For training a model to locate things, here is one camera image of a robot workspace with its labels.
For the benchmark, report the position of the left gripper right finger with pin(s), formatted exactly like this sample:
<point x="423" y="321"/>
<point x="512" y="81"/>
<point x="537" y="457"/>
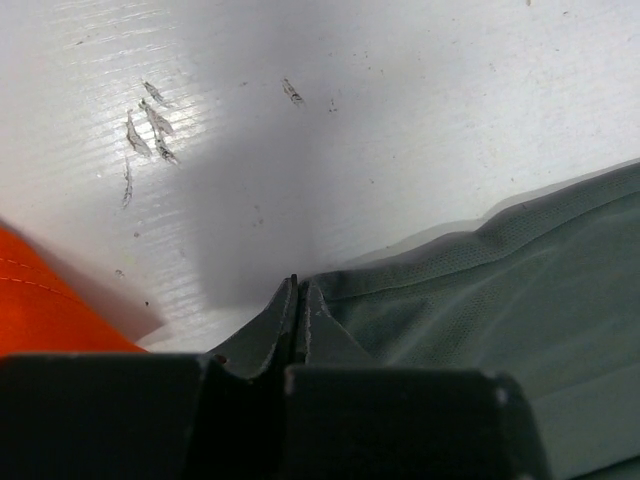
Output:
<point x="321" y="339"/>

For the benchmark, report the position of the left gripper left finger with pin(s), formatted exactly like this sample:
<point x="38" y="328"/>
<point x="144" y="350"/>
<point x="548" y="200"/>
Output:
<point x="264" y="343"/>

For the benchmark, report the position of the dark grey t shirt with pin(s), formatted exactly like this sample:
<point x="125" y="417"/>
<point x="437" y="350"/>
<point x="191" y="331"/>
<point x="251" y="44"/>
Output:
<point x="546" y="291"/>

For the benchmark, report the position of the orange t shirt on table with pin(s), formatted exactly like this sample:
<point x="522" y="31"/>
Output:
<point x="49" y="306"/>

